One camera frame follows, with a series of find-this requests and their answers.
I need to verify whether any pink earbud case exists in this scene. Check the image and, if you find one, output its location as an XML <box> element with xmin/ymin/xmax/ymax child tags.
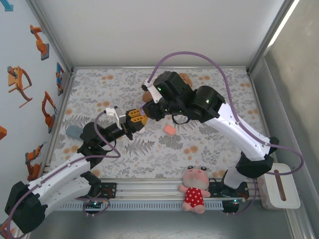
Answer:
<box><xmin>163</xmin><ymin>124</ymin><xmax>176</xmax><ymax>136</ymax></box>

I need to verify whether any brown teddy bear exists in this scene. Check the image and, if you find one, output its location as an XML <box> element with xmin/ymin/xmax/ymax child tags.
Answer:
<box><xmin>141</xmin><ymin>71</ymin><xmax>193</xmax><ymax>103</ymax></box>

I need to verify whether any grey-blue rounded object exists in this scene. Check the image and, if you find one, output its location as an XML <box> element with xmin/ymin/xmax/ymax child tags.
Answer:
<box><xmin>65</xmin><ymin>125</ymin><xmax>83</xmax><ymax>140</ymax></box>

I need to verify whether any floral tablecloth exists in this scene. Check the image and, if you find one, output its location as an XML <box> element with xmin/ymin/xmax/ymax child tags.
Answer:
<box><xmin>53</xmin><ymin>68</ymin><xmax>265</xmax><ymax>179</ymax></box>

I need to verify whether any blue orange machine sticker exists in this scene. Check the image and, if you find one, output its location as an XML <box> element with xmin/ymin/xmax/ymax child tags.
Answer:
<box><xmin>55</xmin><ymin>62</ymin><xmax>65</xmax><ymax>97</ymax></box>

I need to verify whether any pink frog plush toy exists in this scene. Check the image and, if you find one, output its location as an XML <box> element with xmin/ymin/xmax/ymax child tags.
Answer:
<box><xmin>178</xmin><ymin>165</ymin><xmax>212</xmax><ymax>214</ymax></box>

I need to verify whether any orange claw gripper sticker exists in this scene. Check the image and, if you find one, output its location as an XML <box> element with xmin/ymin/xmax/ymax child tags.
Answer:
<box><xmin>6</xmin><ymin>66</ymin><xmax>33</xmax><ymax>109</ymax></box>

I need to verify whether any white tissue box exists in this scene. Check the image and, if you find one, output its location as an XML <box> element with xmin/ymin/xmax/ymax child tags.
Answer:
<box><xmin>259</xmin><ymin>163</ymin><xmax>301</xmax><ymax>210</ymax></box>

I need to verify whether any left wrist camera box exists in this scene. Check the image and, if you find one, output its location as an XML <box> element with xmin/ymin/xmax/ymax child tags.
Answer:
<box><xmin>104</xmin><ymin>106</ymin><xmax>126</xmax><ymax>130</ymax></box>

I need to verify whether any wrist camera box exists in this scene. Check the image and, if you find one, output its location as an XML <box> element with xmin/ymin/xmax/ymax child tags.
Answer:
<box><xmin>104</xmin><ymin>106</ymin><xmax>126</xmax><ymax>130</ymax></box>
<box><xmin>141</xmin><ymin>81</ymin><xmax>161</xmax><ymax>104</ymax></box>

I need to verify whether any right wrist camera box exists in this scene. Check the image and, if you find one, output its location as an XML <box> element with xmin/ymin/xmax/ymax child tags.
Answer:
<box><xmin>141</xmin><ymin>81</ymin><xmax>161</xmax><ymax>104</ymax></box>

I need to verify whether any aluminium frame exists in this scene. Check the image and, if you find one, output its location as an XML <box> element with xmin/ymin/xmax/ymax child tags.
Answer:
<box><xmin>23</xmin><ymin>0</ymin><xmax>319</xmax><ymax>239</ymax></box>

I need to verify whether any white slotted cable duct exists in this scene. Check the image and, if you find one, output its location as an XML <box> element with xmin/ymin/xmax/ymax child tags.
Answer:
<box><xmin>53</xmin><ymin>201</ymin><xmax>224</xmax><ymax>212</ymax></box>

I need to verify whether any blue machine wall sticker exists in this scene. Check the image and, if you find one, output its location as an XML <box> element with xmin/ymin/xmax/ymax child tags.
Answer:
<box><xmin>0</xmin><ymin>0</ymin><xmax>14</xmax><ymax>12</ymax></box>

